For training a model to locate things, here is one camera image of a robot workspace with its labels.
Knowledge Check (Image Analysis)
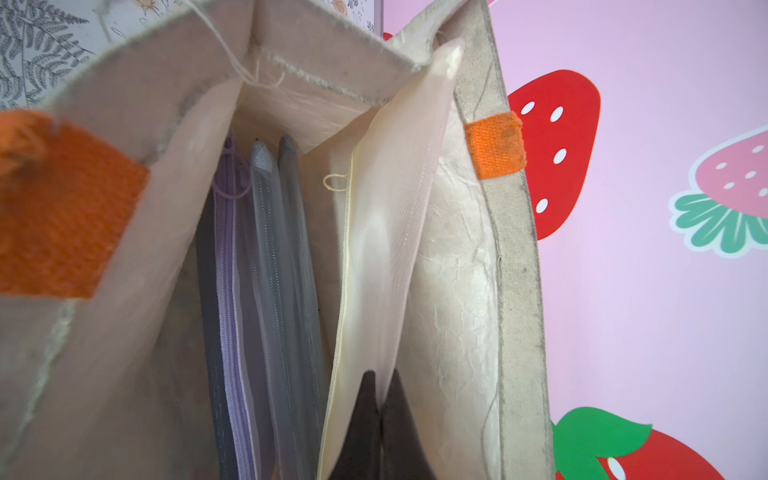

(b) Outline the purple mesh pouch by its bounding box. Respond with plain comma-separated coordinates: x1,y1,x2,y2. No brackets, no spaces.
212,132,275,479

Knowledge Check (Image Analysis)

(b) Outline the grey mesh pencil pouch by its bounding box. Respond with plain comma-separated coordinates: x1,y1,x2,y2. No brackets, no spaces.
245,141,316,479

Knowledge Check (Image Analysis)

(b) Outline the cream canvas tote bag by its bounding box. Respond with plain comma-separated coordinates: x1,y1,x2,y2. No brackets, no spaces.
1,1,555,479

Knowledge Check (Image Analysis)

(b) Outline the dark blue mesh pouch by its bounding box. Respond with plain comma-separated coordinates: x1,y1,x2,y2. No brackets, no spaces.
277,134,331,421

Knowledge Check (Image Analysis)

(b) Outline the beige mesh pouch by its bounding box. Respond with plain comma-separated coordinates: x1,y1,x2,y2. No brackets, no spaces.
311,40,465,479

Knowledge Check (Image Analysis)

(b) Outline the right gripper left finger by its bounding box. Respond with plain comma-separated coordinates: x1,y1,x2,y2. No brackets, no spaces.
329,370,381,480

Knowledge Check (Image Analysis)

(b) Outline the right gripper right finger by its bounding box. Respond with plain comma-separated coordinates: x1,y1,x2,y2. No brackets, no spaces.
380,370,435,480

